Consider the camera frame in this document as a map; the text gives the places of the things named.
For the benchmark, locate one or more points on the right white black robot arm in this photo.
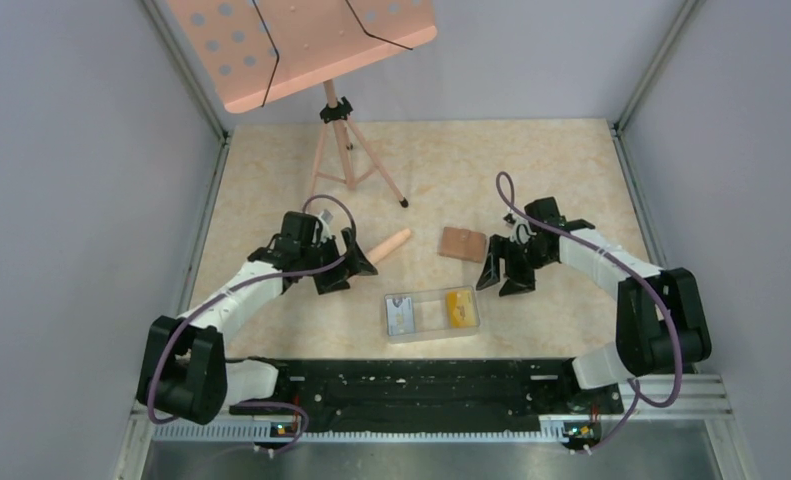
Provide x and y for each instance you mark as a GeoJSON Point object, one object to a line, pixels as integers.
{"type": "Point", "coordinates": [660, 319]}

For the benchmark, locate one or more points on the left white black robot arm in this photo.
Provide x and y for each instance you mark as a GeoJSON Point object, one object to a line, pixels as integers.
{"type": "Point", "coordinates": [185, 372]}

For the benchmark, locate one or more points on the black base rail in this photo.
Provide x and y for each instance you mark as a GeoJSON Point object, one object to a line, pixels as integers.
{"type": "Point", "coordinates": [442, 396]}

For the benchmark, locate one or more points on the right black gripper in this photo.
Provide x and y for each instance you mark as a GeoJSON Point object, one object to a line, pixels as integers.
{"type": "Point", "coordinates": [516, 281]}

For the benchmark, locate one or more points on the brown leather card holder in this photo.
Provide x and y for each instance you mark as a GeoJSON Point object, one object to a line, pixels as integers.
{"type": "Point", "coordinates": [463, 244]}

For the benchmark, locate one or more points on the grey white credit card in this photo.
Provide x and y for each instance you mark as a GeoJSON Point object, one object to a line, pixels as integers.
{"type": "Point", "coordinates": [399, 312]}

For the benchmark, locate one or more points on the clear plastic card box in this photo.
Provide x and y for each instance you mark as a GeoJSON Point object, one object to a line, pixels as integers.
{"type": "Point", "coordinates": [431, 322]}

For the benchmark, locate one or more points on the yellow credit card stack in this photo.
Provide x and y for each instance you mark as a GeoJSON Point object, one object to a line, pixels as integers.
{"type": "Point", "coordinates": [461, 309]}

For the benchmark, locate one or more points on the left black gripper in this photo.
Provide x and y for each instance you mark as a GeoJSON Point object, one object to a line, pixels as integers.
{"type": "Point", "coordinates": [334, 280]}

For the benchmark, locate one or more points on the pink music stand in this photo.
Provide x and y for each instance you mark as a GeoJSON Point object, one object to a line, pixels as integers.
{"type": "Point", "coordinates": [258, 52]}

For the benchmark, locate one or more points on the pink cylindrical handle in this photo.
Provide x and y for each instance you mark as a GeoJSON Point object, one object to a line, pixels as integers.
{"type": "Point", "coordinates": [389, 245]}

